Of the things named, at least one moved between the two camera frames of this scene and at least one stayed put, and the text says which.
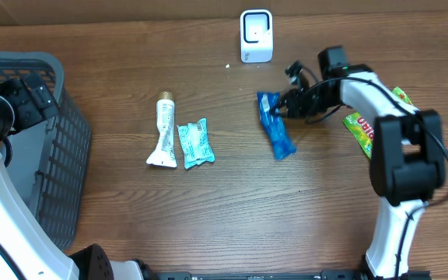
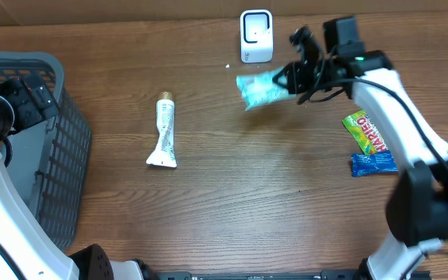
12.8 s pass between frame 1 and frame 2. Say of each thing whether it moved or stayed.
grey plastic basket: stayed
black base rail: stayed
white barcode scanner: stayed
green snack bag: stayed
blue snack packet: moved
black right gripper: moved
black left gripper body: stayed
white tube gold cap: stayed
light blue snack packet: moved
